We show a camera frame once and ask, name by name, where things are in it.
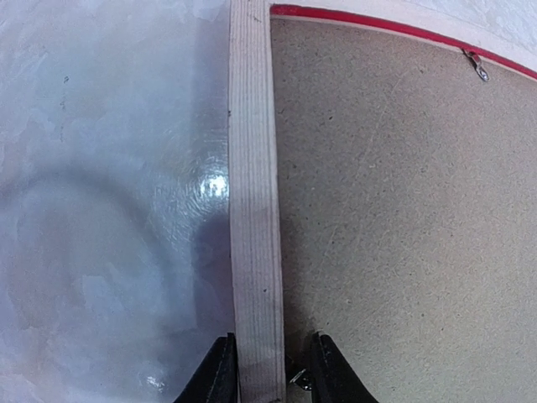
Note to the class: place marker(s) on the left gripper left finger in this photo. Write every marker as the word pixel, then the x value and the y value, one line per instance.
pixel 215 380

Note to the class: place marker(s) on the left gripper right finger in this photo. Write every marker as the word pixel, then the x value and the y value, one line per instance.
pixel 333 379

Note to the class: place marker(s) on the brown backing board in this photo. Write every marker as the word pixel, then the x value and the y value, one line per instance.
pixel 407 191

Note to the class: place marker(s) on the wooden red photo frame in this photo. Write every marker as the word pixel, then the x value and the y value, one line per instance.
pixel 501 33

